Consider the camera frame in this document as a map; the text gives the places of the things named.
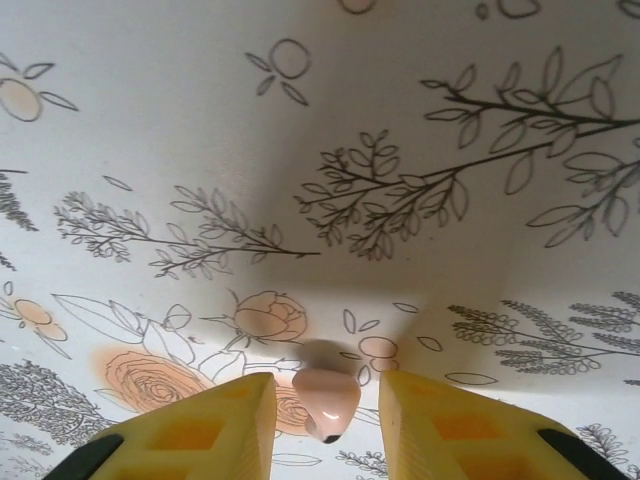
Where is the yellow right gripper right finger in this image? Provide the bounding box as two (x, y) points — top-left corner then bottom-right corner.
(378, 369), (621, 480)

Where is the pink wireless earbud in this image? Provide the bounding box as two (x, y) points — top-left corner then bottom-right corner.
(291, 339), (362, 446)

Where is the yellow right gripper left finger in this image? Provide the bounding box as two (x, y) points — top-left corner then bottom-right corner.
(49, 372), (278, 480)

